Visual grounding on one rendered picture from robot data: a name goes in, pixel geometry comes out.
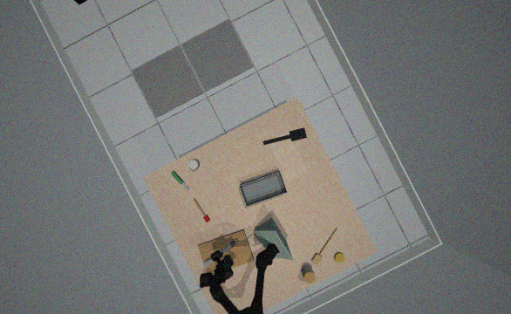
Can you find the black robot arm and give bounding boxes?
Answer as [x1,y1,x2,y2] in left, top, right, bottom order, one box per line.
[200,243,280,314]

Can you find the wooden board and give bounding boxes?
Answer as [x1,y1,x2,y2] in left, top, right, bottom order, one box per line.
[198,229,254,275]

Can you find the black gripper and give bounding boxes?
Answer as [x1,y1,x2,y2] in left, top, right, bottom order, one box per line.
[211,250,234,280]

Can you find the dark grey roasting tin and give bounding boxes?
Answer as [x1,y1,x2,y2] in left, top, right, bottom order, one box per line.
[239,171,288,206]

